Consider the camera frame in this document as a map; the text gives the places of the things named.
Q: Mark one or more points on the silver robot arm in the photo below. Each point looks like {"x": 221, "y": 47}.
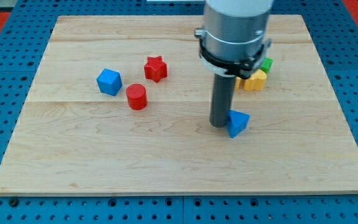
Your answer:
{"x": 232, "y": 37}

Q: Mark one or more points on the yellow hexagon block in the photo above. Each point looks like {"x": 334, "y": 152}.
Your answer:
{"x": 237, "y": 83}

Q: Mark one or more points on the red cylinder block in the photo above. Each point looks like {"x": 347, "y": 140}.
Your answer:
{"x": 136, "y": 96}

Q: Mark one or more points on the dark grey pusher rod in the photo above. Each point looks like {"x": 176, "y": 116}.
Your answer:
{"x": 223, "y": 90}

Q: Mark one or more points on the red star block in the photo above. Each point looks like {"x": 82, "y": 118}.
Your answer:
{"x": 155, "y": 69}

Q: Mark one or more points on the wooden board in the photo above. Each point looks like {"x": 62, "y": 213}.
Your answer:
{"x": 72, "y": 140}

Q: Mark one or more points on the blue triangle block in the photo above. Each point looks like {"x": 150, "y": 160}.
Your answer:
{"x": 237, "y": 122}

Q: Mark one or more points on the blue cube block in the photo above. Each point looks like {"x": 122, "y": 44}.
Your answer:
{"x": 109, "y": 82}

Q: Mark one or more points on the yellow heart block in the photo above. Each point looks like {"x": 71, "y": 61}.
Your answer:
{"x": 256, "y": 82}

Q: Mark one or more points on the green block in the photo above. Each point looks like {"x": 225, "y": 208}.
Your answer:
{"x": 266, "y": 65}

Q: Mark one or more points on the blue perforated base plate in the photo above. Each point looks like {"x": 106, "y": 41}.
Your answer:
{"x": 23, "y": 40}

